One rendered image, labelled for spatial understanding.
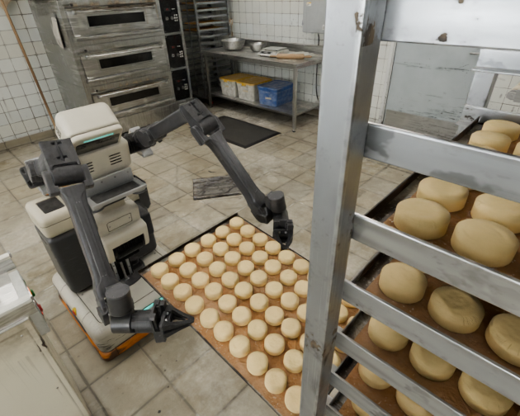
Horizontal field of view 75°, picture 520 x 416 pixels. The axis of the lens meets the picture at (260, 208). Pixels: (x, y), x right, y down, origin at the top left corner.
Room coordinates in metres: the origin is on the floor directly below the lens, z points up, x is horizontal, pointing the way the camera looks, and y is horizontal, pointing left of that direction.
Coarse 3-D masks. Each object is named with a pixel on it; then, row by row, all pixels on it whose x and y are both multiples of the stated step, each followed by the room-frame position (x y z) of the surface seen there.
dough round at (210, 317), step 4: (208, 308) 0.59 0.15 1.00; (212, 308) 0.59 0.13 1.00; (204, 312) 0.58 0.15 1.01; (208, 312) 0.58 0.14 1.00; (212, 312) 0.58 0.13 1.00; (216, 312) 0.58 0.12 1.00; (200, 316) 0.56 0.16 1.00; (204, 316) 0.56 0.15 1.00; (208, 316) 0.56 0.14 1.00; (212, 316) 0.56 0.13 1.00; (216, 316) 0.56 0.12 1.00; (200, 320) 0.56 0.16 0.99; (204, 320) 0.55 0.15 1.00; (208, 320) 0.55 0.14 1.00; (212, 320) 0.55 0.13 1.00; (216, 320) 0.55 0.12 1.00; (204, 324) 0.54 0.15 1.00; (208, 324) 0.54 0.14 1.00; (212, 324) 0.54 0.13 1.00; (208, 328) 0.54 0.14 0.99
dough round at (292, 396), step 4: (288, 388) 0.39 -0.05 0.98; (292, 388) 0.38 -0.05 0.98; (296, 388) 0.38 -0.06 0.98; (300, 388) 0.38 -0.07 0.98; (288, 392) 0.38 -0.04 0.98; (292, 392) 0.38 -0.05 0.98; (296, 392) 0.38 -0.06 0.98; (288, 396) 0.37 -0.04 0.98; (292, 396) 0.37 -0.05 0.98; (296, 396) 0.37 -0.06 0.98; (288, 400) 0.36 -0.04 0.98; (292, 400) 0.36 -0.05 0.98; (296, 400) 0.36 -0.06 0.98; (288, 404) 0.35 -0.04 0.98; (292, 404) 0.35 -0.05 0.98; (296, 404) 0.35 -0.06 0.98; (288, 408) 0.35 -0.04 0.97; (292, 408) 0.35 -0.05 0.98; (296, 408) 0.34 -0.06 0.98; (292, 412) 0.34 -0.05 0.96; (296, 412) 0.34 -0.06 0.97
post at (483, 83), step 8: (480, 72) 0.58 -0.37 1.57; (472, 80) 0.58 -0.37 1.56; (480, 80) 0.57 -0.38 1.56; (488, 80) 0.57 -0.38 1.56; (472, 88) 0.58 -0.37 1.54; (480, 88) 0.57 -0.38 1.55; (488, 88) 0.56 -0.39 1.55; (472, 96) 0.58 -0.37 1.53; (480, 96) 0.57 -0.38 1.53; (488, 96) 0.57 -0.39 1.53; (472, 104) 0.58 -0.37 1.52; (480, 104) 0.57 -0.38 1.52; (464, 128) 0.58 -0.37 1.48
